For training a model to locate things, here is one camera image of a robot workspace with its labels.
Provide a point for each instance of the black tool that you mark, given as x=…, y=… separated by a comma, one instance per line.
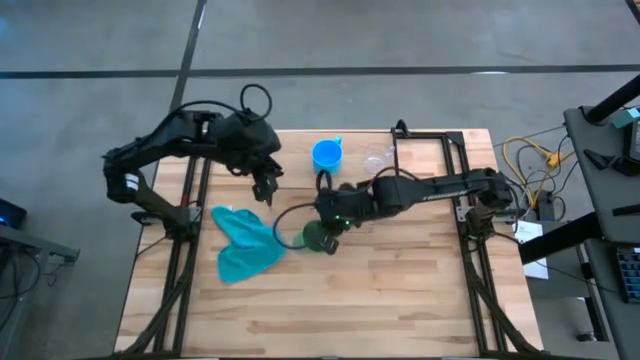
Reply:
x=615, y=162

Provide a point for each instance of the black beam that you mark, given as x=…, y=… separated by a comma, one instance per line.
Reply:
x=555, y=239
x=612, y=102

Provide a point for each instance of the grey desk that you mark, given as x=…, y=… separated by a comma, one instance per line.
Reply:
x=20, y=245

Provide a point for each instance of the white paper sheet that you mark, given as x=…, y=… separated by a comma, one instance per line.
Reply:
x=529, y=231

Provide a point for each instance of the black power strip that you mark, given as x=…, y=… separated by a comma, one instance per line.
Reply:
x=546, y=207

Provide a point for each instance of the dark device with blue light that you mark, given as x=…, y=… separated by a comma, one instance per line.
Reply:
x=12, y=215

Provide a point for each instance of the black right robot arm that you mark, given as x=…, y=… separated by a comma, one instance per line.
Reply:
x=435, y=189

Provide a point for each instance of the clear plastic cup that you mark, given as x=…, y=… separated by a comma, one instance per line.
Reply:
x=375, y=160

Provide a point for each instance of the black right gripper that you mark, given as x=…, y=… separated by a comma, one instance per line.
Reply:
x=340, y=200

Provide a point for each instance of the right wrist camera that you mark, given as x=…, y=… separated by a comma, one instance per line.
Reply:
x=337, y=220

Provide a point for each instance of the green tumbler cup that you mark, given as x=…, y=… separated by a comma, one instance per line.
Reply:
x=312, y=237

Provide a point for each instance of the blue mug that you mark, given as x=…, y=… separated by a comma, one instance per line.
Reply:
x=327, y=160

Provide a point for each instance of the teal cloth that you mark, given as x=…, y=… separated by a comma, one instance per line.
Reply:
x=245, y=245

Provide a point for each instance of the black aluminium rig frame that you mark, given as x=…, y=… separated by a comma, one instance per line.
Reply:
x=452, y=165

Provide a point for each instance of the teal box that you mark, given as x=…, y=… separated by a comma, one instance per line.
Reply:
x=625, y=118

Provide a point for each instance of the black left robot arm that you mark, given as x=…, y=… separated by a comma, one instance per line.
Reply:
x=165, y=135

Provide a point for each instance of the grey side table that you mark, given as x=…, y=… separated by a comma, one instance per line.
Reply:
x=610, y=200
x=607, y=300

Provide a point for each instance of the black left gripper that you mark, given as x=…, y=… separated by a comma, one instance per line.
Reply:
x=265, y=172

